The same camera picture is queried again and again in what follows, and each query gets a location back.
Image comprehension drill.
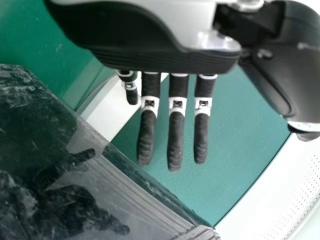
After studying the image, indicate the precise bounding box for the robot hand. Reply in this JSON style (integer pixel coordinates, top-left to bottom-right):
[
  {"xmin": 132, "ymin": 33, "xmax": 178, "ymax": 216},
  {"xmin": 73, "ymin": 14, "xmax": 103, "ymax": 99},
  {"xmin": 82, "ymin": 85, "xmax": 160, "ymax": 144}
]
[{"xmin": 44, "ymin": 0, "xmax": 320, "ymax": 173}]

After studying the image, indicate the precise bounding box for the white perforated cable duct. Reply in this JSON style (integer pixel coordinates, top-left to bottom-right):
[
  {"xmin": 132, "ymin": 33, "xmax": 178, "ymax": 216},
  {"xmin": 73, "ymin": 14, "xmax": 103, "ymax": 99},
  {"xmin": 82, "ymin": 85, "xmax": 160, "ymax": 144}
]
[{"xmin": 214, "ymin": 131, "xmax": 320, "ymax": 240}]

